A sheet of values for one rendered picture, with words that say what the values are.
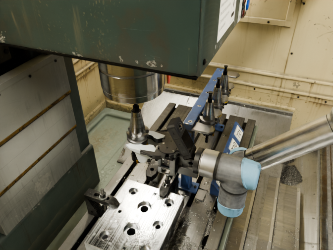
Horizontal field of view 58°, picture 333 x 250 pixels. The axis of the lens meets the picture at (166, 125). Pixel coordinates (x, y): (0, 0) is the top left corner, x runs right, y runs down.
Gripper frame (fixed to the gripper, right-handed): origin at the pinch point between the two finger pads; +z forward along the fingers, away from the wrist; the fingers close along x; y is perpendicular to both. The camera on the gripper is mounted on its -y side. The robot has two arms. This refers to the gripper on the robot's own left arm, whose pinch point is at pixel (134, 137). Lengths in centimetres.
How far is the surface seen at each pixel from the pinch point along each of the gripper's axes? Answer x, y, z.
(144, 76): -5.1, -23.4, -6.9
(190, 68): -12.4, -30.8, -19.8
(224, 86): 49, 5, -15
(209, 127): 23.9, 8.4, -16.2
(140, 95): -6.0, -18.6, -6.2
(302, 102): 101, 35, -49
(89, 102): 83, 55, 81
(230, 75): 66, 9, -14
